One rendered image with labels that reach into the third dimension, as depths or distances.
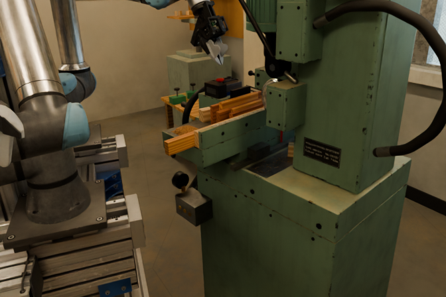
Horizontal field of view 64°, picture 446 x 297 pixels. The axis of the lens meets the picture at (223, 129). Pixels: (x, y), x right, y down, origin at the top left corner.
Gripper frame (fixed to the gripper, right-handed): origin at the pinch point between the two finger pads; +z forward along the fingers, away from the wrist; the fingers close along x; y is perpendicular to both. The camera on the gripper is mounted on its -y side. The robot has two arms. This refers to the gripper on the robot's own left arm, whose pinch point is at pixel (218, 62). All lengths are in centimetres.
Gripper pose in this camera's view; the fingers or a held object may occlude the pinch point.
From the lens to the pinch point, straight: 129.3
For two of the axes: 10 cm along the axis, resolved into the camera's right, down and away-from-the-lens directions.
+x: 7.4, -2.7, 6.1
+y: 5.7, -2.4, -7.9
